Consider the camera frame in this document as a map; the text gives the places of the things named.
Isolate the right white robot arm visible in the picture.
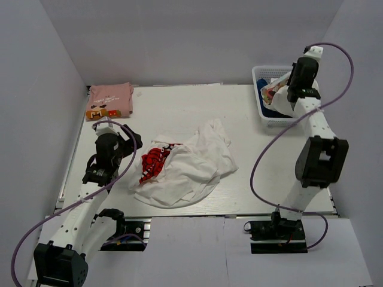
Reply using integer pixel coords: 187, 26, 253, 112
270, 57, 349, 239

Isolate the white red print t-shirt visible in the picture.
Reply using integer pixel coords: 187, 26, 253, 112
127, 119, 238, 209

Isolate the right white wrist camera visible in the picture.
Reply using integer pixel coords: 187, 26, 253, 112
303, 45, 324, 63

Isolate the white plastic basket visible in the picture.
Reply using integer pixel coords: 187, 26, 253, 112
252, 65, 296, 127

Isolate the folded pink t-shirt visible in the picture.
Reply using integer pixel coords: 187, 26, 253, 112
85, 83, 134, 121

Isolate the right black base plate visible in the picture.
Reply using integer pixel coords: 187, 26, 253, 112
244, 220, 308, 254

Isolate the blue t-shirt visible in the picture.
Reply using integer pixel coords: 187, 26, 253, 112
257, 78, 297, 120

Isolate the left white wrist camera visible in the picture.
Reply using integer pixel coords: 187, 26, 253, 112
92, 117, 120, 137

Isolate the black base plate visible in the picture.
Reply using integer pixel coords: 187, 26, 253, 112
244, 220, 308, 254
101, 218, 151, 252

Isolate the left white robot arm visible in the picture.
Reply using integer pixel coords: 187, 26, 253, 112
34, 124, 142, 286

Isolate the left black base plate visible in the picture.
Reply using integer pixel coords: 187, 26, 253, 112
101, 218, 151, 252

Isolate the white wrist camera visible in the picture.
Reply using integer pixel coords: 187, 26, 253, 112
92, 117, 120, 137
303, 45, 324, 63

